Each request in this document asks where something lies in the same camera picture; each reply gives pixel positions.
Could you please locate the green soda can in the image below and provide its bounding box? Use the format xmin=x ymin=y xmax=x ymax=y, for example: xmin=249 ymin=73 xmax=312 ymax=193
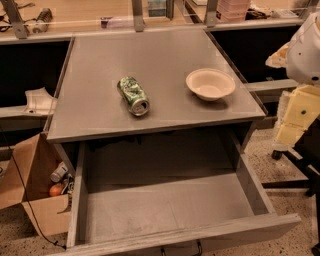
xmin=117 ymin=76 xmax=150 ymax=116

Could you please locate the black drawer handle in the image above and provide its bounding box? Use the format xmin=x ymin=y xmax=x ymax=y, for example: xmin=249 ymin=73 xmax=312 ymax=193
xmin=160 ymin=240 xmax=203 ymax=256

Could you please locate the white plastic bottle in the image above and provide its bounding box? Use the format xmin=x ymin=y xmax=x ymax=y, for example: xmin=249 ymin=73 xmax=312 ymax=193
xmin=50 ymin=162 xmax=68 ymax=183

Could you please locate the white paper bowl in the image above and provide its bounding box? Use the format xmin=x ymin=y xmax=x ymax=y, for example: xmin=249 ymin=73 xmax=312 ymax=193
xmin=186 ymin=68 xmax=236 ymax=101

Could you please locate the orange fruit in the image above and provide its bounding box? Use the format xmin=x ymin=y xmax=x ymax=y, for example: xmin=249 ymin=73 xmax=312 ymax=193
xmin=49 ymin=183 xmax=63 ymax=197

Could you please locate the black office chair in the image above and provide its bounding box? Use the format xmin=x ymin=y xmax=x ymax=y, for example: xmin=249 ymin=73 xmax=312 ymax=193
xmin=263 ymin=119 xmax=320 ymax=256

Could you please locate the open grey wooden drawer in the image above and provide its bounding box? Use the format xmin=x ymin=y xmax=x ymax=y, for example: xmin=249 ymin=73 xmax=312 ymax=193
xmin=66 ymin=127 xmax=300 ymax=256

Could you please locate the grey metal post right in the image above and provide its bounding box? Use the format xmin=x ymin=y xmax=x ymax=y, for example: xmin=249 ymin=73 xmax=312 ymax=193
xmin=204 ymin=0 xmax=218 ymax=27

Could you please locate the grey metal post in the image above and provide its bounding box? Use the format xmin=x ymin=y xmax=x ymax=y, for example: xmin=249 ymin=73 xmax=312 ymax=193
xmin=0 ymin=0 xmax=29 ymax=39
xmin=131 ymin=0 xmax=144 ymax=32
xmin=204 ymin=0 xmax=218 ymax=27

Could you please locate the white curved bracket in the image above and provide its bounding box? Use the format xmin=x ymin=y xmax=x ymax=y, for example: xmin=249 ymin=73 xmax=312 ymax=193
xmin=23 ymin=88 xmax=57 ymax=116

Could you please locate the grey metal post middle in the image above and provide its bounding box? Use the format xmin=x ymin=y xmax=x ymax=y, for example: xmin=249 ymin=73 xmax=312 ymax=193
xmin=131 ymin=0 xmax=144 ymax=32

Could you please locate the black cable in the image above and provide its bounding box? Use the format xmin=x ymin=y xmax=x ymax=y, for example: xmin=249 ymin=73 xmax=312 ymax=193
xmin=0 ymin=126 xmax=68 ymax=251

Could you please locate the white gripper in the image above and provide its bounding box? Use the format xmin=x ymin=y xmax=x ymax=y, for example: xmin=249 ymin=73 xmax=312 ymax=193
xmin=273 ymin=12 xmax=320 ymax=147

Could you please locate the grey cabinet top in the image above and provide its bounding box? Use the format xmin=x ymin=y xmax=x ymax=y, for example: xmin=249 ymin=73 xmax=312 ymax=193
xmin=48 ymin=29 xmax=264 ymax=143

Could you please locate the grey metal post left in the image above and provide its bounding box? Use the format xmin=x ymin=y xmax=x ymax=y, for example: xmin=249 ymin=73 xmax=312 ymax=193
xmin=0 ymin=0 xmax=29 ymax=39

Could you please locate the brown cardboard box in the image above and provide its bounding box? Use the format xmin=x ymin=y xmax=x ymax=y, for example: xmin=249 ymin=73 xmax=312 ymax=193
xmin=0 ymin=133 xmax=71 ymax=236

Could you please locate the pink storage box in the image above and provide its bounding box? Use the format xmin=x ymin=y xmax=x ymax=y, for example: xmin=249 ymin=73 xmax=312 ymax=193
xmin=217 ymin=0 xmax=250 ymax=22

